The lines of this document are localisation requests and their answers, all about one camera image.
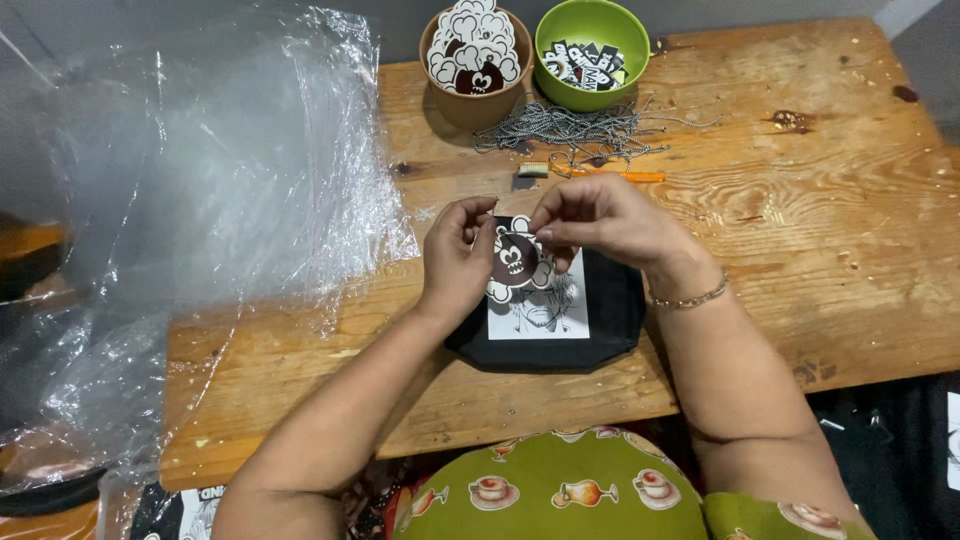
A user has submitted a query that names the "person's left hand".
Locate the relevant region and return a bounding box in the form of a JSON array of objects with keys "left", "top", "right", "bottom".
[{"left": 417, "top": 196, "right": 501, "bottom": 320}]

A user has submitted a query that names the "person's right hand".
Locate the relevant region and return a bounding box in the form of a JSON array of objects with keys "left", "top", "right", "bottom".
[{"left": 528, "top": 173, "right": 723, "bottom": 303}]

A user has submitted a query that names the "black folded shirt white print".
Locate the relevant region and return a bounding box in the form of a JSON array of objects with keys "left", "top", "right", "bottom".
[{"left": 443, "top": 216, "right": 648, "bottom": 373}]

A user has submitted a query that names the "green bowl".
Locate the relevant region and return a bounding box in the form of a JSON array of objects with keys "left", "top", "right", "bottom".
[{"left": 533, "top": 0, "right": 651, "bottom": 114}]

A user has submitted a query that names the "brown bowl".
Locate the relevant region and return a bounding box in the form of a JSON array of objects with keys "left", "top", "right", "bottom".
[{"left": 418, "top": 6, "right": 535, "bottom": 132}]

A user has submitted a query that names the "pile of black white stickers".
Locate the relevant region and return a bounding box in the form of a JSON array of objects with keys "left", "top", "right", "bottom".
[{"left": 543, "top": 39, "right": 631, "bottom": 93}]

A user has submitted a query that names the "stack of cloud-shaped tags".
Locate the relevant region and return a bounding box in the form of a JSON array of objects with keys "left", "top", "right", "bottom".
[{"left": 426, "top": 0, "right": 522, "bottom": 96}]

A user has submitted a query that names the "person's green printed clothing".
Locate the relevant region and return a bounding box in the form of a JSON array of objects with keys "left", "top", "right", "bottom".
[{"left": 390, "top": 426, "right": 879, "bottom": 540}]

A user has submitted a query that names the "heap of clear plastic bags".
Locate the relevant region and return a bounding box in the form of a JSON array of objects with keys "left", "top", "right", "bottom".
[{"left": 0, "top": 3, "right": 421, "bottom": 496}]

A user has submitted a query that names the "heap of black garments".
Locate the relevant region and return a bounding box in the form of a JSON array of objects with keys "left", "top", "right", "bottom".
[{"left": 808, "top": 373, "right": 960, "bottom": 540}]

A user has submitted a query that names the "bagged black printed shirt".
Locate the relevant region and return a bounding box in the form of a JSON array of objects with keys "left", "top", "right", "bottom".
[{"left": 129, "top": 483, "right": 228, "bottom": 540}]

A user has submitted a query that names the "gold bracelet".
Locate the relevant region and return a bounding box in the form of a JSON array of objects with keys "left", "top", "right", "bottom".
[{"left": 648, "top": 270, "right": 730, "bottom": 312}]

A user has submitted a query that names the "heap of black-white strings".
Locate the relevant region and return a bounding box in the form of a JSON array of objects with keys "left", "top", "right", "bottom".
[{"left": 472, "top": 91, "right": 723, "bottom": 170}]

